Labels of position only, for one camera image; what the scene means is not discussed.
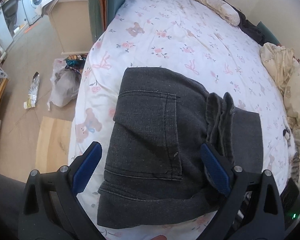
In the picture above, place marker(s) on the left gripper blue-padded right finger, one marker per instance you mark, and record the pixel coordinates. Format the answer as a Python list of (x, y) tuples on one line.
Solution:
[(252, 208)]

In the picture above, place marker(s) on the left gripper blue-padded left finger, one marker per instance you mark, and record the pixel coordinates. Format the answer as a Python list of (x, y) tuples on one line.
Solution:
[(50, 208)]

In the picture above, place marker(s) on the dark grey pants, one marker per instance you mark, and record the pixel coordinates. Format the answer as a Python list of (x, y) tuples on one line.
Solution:
[(154, 174)]

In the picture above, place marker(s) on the wooden board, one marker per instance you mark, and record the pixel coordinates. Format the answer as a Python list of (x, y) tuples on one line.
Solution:
[(53, 144)]

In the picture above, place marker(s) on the silver snack wrapper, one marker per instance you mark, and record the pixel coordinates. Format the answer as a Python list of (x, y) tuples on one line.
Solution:
[(33, 92)]

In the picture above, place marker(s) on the white plastic bag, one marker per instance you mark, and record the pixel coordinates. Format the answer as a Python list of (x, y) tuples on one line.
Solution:
[(66, 78)]

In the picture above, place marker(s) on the cream bear print duvet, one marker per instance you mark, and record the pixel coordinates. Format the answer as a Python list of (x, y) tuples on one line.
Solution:
[(284, 69)]

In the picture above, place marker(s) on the dark clothes pile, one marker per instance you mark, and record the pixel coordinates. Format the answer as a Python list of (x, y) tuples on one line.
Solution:
[(260, 34)]

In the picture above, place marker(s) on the beige cabinet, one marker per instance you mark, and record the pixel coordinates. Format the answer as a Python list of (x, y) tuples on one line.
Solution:
[(70, 20)]

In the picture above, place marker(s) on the white floral bed sheet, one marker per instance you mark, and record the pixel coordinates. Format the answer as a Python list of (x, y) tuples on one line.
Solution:
[(190, 39)]

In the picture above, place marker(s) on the cream lace pillow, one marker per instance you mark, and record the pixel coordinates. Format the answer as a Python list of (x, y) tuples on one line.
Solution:
[(224, 10)]

